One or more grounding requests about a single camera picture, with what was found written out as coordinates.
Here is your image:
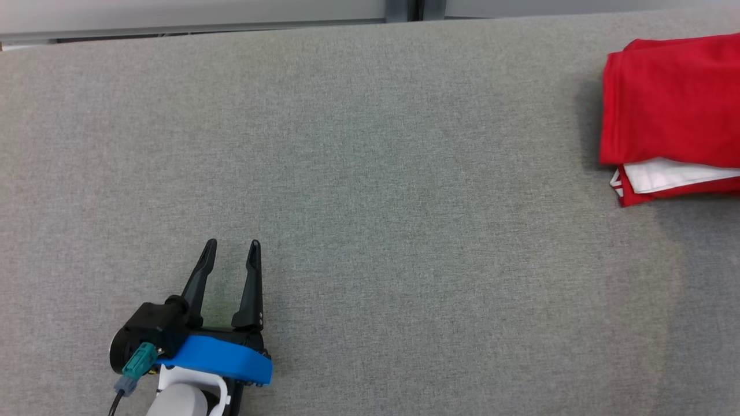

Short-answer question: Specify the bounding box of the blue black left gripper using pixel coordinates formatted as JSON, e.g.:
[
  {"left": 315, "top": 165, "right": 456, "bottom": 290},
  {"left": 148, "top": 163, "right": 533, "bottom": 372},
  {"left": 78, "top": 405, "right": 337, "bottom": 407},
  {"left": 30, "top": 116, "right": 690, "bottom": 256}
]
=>
[{"left": 155, "top": 239, "right": 273, "bottom": 387}]

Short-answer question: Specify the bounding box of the grey partition post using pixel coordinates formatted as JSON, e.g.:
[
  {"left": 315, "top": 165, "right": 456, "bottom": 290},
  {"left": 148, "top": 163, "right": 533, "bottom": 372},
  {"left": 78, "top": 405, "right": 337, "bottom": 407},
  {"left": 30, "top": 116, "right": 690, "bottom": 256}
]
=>
[{"left": 384, "top": 0, "right": 447, "bottom": 23}]

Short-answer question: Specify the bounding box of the left camera cable teal plug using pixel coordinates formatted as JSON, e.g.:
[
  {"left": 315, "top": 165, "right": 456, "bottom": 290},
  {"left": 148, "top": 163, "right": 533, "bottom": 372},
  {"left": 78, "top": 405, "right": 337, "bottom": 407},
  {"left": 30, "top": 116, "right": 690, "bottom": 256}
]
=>
[{"left": 109, "top": 342, "right": 158, "bottom": 416}]

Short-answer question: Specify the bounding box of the red jersey with black lettering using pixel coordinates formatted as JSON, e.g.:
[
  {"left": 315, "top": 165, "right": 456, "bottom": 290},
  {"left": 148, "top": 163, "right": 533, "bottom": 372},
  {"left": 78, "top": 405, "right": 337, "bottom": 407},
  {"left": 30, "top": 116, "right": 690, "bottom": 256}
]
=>
[{"left": 600, "top": 34, "right": 740, "bottom": 207}]

